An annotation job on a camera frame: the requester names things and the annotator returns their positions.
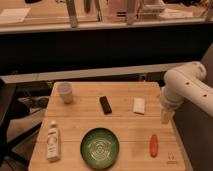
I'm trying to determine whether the green ceramic plate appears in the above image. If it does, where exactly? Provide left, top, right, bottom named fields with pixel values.
left=80, top=128, right=120, bottom=170

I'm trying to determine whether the white rectangular sponge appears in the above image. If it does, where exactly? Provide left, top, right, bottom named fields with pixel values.
left=133, top=97, right=145, bottom=114

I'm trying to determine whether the black rectangular block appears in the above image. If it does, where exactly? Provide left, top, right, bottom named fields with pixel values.
left=99, top=96, right=112, bottom=114

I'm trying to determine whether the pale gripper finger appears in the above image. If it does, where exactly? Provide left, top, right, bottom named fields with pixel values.
left=161, top=108, right=174, bottom=124

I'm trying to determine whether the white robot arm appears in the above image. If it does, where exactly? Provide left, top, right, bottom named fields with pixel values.
left=159, top=61, right=213, bottom=124

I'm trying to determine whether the red pepper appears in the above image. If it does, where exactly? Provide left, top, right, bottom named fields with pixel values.
left=149, top=134, right=158, bottom=157

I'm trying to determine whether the white lotion bottle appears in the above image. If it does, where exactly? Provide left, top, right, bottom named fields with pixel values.
left=46, top=121, right=60, bottom=162

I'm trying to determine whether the black office chair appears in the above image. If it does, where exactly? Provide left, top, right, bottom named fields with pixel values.
left=0, top=78, right=51, bottom=166

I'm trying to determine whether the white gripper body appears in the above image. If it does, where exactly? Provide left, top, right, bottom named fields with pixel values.
left=160, top=87, right=183, bottom=110

